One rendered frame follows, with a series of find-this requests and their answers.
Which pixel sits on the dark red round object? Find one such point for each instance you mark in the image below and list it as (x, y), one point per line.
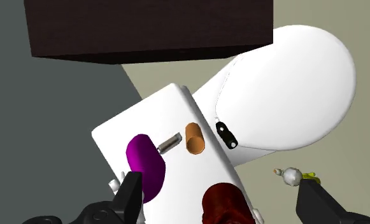
(225, 204)

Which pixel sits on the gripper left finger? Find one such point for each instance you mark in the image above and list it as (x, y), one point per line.
(127, 201)

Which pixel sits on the white and yellow small figure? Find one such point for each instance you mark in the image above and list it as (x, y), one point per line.
(291, 176)

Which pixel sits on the orange cup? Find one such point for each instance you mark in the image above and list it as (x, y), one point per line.
(194, 139)

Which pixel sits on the purple cup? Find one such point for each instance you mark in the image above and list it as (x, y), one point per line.
(146, 167)

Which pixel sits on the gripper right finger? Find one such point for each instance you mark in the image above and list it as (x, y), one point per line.
(315, 204)

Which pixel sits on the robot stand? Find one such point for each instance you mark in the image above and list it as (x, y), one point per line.
(147, 28)

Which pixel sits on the small silver cylinder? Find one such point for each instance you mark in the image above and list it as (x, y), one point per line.
(169, 143)

